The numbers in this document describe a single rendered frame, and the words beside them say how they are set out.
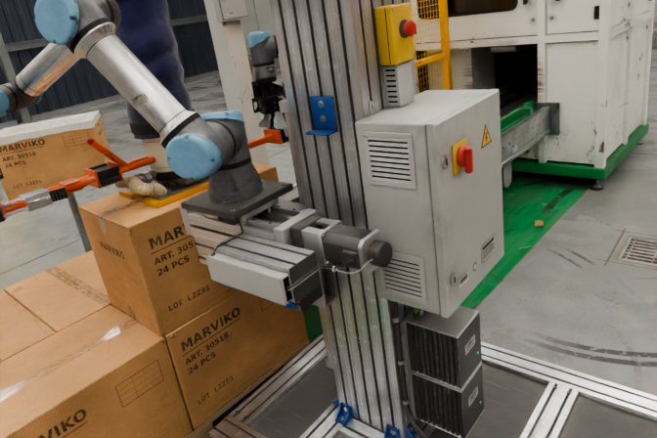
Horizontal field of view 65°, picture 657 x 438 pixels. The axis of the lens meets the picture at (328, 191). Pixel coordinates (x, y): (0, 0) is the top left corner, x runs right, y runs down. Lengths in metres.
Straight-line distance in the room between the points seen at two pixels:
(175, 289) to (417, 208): 0.95
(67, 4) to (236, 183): 0.55
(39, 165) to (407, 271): 2.79
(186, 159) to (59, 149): 2.41
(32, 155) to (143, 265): 2.02
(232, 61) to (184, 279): 1.77
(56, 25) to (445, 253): 1.00
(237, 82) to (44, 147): 1.24
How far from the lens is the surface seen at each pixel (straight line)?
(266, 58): 1.79
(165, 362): 1.88
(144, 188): 1.78
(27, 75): 1.64
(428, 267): 1.23
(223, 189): 1.38
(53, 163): 3.64
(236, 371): 2.09
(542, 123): 3.83
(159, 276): 1.77
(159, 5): 1.83
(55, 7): 1.33
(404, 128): 1.12
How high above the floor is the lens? 1.49
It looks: 20 degrees down
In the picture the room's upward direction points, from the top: 9 degrees counter-clockwise
